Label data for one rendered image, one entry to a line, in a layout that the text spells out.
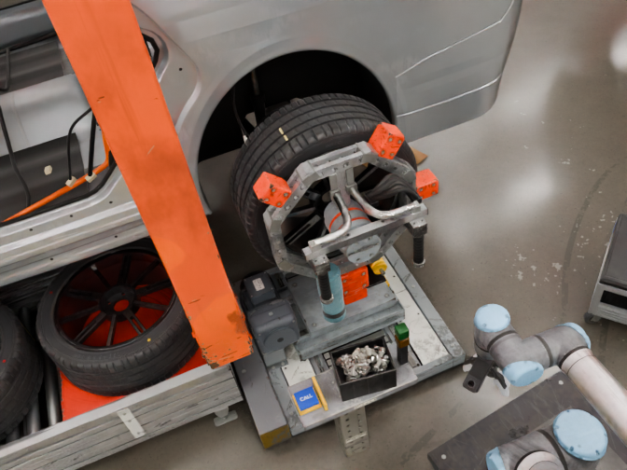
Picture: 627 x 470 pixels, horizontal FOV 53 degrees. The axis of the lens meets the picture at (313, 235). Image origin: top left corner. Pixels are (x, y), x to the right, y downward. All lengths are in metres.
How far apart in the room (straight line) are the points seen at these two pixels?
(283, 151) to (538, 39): 3.02
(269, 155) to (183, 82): 0.37
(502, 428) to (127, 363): 1.37
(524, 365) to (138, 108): 1.12
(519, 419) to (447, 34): 1.40
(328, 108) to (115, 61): 0.88
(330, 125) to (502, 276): 1.40
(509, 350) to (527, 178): 2.02
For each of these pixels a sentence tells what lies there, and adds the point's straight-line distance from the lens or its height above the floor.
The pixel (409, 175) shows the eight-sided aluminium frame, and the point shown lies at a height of 0.96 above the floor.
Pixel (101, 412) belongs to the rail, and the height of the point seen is 0.39.
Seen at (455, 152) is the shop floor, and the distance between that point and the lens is 3.75.
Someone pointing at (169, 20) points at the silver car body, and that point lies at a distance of 2.02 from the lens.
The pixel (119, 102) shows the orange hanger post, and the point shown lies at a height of 1.65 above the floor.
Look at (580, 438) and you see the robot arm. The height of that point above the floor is 0.67.
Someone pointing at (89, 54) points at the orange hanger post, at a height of 1.77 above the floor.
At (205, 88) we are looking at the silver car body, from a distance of 2.15.
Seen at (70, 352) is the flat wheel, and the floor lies 0.51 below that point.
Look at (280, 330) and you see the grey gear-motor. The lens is 2.51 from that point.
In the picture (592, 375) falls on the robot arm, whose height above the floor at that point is 1.00.
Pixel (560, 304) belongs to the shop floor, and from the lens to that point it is 3.08.
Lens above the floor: 2.42
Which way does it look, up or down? 47 degrees down
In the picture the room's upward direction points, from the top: 10 degrees counter-clockwise
